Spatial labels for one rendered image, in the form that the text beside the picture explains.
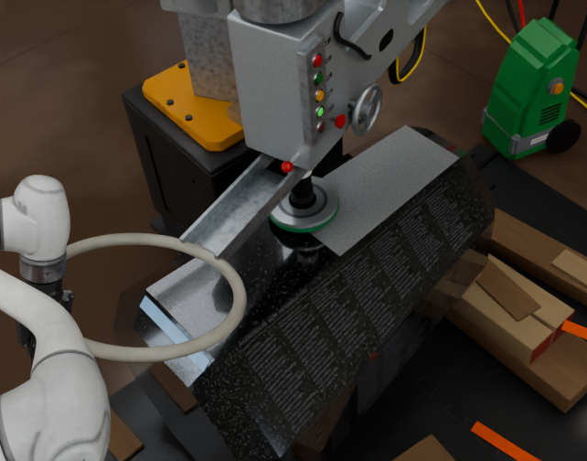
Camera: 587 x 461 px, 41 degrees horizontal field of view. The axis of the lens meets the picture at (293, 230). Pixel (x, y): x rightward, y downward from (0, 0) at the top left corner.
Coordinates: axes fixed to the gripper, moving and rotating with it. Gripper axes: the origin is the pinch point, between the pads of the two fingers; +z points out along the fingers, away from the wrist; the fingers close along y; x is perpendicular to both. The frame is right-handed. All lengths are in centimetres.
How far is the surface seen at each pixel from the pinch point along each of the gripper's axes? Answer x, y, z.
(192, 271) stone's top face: 25, 59, 13
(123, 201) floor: 150, 116, 64
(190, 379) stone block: 2, 43, 29
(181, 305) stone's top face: 18, 50, 17
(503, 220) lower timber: 13, 211, 31
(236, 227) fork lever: 7, 57, -12
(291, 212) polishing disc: 17, 87, -4
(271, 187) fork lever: 11, 72, -18
